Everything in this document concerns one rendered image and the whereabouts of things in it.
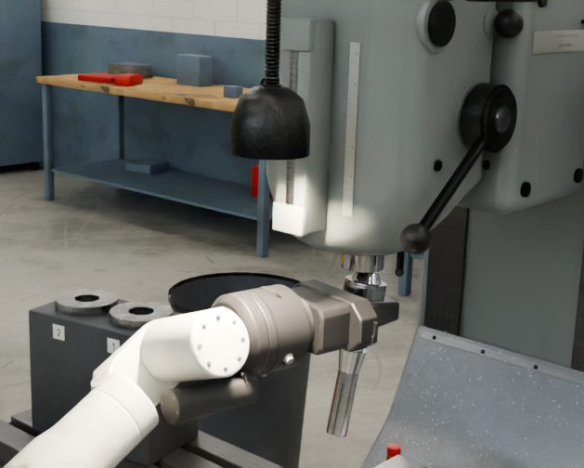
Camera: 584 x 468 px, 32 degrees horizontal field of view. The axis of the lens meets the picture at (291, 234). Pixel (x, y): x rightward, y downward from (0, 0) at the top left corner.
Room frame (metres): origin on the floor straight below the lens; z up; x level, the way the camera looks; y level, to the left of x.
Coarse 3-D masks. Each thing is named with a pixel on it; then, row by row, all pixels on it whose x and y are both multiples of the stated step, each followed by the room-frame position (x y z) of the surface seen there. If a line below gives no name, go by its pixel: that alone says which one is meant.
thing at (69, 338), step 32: (32, 320) 1.39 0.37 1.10; (64, 320) 1.36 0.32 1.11; (96, 320) 1.36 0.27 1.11; (128, 320) 1.32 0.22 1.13; (32, 352) 1.39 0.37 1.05; (64, 352) 1.36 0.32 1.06; (96, 352) 1.33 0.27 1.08; (32, 384) 1.39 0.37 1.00; (64, 384) 1.36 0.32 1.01; (32, 416) 1.39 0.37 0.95; (160, 416) 1.31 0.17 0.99; (160, 448) 1.31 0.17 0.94
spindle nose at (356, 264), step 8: (344, 256) 1.07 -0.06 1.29; (352, 256) 1.07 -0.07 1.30; (360, 256) 1.06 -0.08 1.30; (368, 256) 1.06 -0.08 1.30; (376, 256) 1.07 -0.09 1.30; (344, 264) 1.07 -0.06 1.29; (352, 264) 1.06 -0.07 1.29; (360, 264) 1.06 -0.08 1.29; (368, 264) 1.06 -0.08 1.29; (376, 264) 1.07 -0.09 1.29; (360, 272) 1.06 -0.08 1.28; (368, 272) 1.06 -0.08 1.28
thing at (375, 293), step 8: (344, 280) 1.09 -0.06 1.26; (352, 280) 1.07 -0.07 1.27; (344, 288) 1.08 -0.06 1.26; (352, 288) 1.07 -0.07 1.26; (360, 288) 1.07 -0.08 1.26; (368, 288) 1.06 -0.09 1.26; (376, 288) 1.07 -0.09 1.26; (384, 288) 1.08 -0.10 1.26; (360, 296) 1.06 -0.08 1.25; (368, 296) 1.06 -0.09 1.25; (376, 296) 1.07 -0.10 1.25
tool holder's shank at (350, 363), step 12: (348, 360) 1.07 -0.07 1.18; (360, 360) 1.07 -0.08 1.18; (348, 372) 1.07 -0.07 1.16; (336, 384) 1.07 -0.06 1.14; (348, 384) 1.07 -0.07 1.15; (336, 396) 1.07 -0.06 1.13; (348, 396) 1.07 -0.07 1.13; (336, 408) 1.07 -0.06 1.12; (348, 408) 1.07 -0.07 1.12; (336, 420) 1.07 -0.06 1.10; (348, 420) 1.07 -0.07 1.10; (336, 432) 1.06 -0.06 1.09
